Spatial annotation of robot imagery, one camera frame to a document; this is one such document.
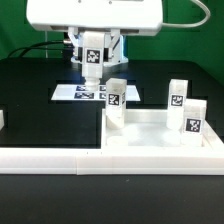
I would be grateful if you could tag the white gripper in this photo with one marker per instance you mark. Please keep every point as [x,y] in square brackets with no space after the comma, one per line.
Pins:
[126,17]

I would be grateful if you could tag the white square table top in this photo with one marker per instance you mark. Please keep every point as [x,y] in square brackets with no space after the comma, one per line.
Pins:
[147,128]

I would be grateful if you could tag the white sheet with markers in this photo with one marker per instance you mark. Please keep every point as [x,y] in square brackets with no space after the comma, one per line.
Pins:
[73,92]

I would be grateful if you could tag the white block at left edge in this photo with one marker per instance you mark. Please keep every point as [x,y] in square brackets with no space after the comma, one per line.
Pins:
[1,119]

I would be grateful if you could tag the white L-shaped fence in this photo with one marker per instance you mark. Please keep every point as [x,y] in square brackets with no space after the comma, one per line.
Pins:
[111,160]

